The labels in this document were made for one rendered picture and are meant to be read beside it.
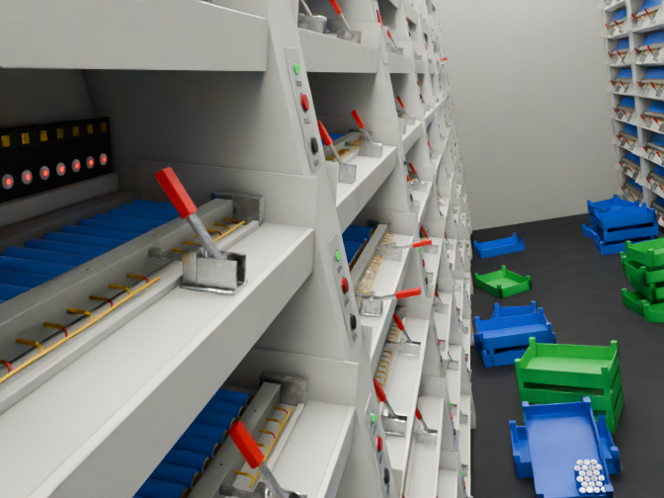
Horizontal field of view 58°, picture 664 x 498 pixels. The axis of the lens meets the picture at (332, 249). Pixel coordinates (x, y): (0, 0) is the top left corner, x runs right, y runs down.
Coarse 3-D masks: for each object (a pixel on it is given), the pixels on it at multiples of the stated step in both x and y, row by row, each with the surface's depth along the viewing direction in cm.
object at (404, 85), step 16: (384, 0) 182; (400, 0) 181; (384, 16) 183; (400, 16) 182; (400, 32) 183; (400, 80) 187; (400, 96) 188; (416, 96) 187; (416, 144) 191; (416, 160) 193; (432, 192) 195; (432, 208) 196; (448, 272) 201; (464, 368) 209
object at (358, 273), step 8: (384, 224) 126; (376, 232) 120; (384, 232) 123; (376, 240) 114; (368, 248) 109; (360, 256) 104; (368, 256) 104; (376, 256) 109; (360, 264) 100; (368, 264) 102; (352, 272) 96; (360, 272) 96; (376, 272) 101; (352, 280) 92; (360, 280) 95
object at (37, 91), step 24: (0, 72) 49; (24, 72) 51; (48, 72) 54; (72, 72) 57; (0, 96) 48; (24, 96) 51; (48, 96) 54; (72, 96) 57; (0, 120) 48; (24, 120) 50; (48, 120) 53; (72, 120) 56
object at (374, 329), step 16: (368, 208) 128; (352, 224) 130; (368, 224) 127; (400, 224) 128; (400, 240) 124; (384, 272) 104; (400, 272) 104; (368, 288) 96; (384, 288) 96; (400, 288) 108; (384, 304) 90; (368, 320) 84; (384, 320) 84; (368, 336) 70; (384, 336) 87; (368, 352) 71
